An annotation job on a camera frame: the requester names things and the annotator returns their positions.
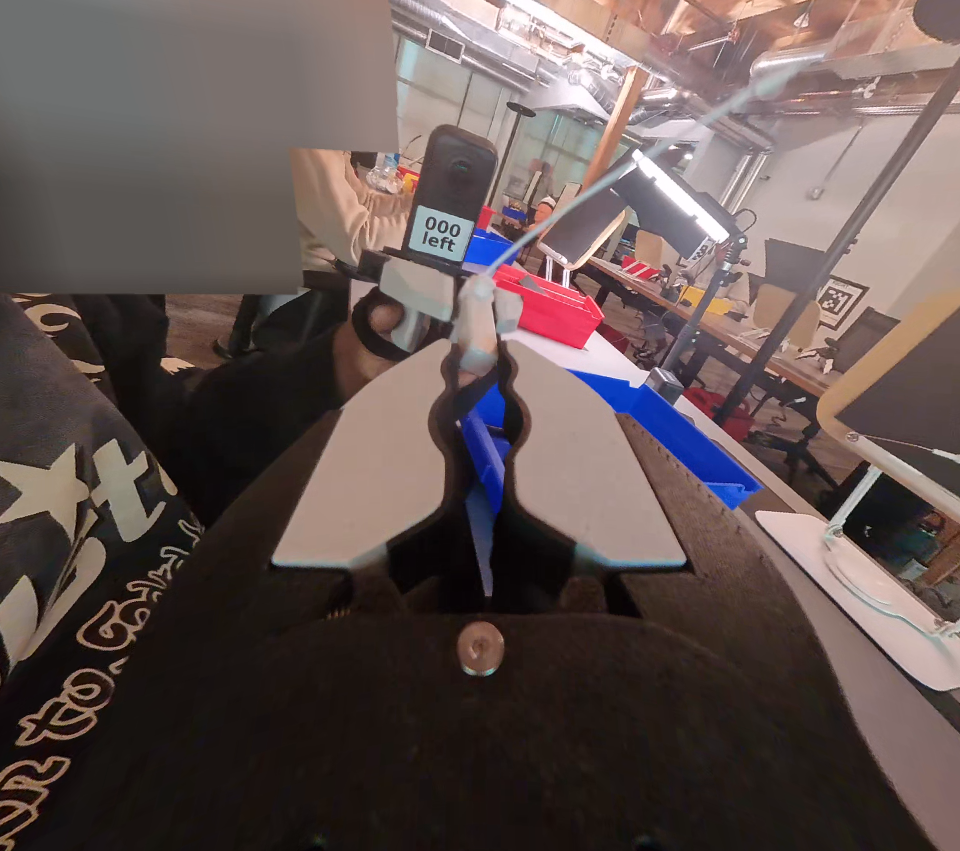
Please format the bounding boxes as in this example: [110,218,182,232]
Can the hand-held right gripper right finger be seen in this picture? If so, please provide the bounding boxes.
[504,339,687,573]

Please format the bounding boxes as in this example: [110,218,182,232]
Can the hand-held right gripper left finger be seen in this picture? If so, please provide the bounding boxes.
[271,339,455,571]

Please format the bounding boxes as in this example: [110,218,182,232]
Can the white cable with plug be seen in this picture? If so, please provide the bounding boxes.
[448,67,789,387]

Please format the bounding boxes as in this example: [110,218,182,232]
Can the blue bin with tag sticker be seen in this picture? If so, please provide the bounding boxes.
[459,367,762,597]

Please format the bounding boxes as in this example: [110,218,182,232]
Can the person's left hand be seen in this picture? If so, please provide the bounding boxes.
[333,299,421,406]

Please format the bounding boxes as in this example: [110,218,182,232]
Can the red plastic bin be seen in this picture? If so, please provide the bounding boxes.
[491,263,605,350]

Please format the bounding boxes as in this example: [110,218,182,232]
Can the small blue plastic bin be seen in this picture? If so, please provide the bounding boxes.
[465,228,519,267]

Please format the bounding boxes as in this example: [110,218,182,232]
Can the black floor lamp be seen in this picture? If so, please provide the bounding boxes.
[720,0,960,425]
[495,102,537,196]

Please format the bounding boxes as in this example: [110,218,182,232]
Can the black board on white stand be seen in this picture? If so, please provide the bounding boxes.
[538,194,631,286]
[753,292,960,691]

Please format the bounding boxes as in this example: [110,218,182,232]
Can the yellow plastic bin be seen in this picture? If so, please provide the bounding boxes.
[678,284,732,317]

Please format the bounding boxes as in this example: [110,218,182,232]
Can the studio light panel on stand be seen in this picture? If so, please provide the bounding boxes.
[611,148,751,372]

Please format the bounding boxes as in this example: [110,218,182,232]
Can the long wooden workbench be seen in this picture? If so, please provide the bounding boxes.
[577,254,849,387]

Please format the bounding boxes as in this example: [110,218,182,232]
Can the black board with wooden back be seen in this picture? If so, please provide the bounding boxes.
[753,284,822,351]

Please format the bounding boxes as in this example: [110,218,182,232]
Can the black panel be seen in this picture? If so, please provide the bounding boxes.
[765,238,841,297]

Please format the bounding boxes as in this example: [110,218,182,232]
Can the black printed shirt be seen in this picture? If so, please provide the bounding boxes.
[0,292,204,851]

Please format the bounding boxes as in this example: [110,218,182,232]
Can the wall tag sign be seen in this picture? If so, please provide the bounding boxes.
[817,275,871,327]

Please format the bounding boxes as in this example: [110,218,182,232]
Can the silver air duct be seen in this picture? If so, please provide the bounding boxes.
[750,37,837,83]

